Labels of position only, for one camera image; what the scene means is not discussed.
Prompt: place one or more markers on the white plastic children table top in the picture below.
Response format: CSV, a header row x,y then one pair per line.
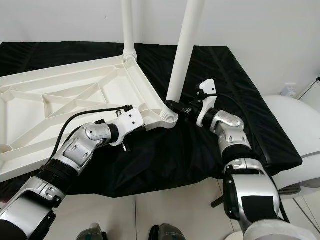
x,y
30,125

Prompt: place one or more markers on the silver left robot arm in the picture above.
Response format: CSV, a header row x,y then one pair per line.
x,y
85,147

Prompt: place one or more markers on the black cloth table cover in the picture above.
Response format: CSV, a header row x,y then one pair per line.
x,y
180,155

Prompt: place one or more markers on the black metal table leg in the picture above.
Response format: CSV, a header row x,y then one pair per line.
x,y
217,201

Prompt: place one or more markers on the white round appliance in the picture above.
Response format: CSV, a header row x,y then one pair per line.
x,y
295,130

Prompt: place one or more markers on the grey robot right foot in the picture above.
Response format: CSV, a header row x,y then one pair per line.
x,y
166,233

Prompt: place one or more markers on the grey robot foot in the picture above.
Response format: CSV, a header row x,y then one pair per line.
x,y
90,233
166,233

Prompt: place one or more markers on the grey robot left foot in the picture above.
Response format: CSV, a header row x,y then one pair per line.
x,y
90,233

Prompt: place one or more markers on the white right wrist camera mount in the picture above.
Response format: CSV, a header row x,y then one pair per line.
x,y
207,87

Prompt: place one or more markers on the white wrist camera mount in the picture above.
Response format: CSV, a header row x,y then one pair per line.
x,y
134,120
207,87

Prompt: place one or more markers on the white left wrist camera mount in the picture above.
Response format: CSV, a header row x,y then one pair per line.
x,y
134,120

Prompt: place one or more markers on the white wall socket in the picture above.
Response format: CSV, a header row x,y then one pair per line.
x,y
289,89

